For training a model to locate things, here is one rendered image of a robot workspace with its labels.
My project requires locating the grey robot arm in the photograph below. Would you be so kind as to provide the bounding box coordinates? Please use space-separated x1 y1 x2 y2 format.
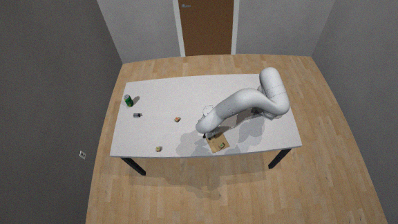
196 67 290 134

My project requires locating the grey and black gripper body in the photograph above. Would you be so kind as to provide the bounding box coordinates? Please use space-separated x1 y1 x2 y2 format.
205 127 219 138

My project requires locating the tan square mat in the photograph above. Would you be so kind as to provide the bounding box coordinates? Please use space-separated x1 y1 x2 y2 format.
206 132 229 153

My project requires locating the green and yellow striped drink can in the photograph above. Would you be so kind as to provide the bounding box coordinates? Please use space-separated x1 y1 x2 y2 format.
124 95 133 107

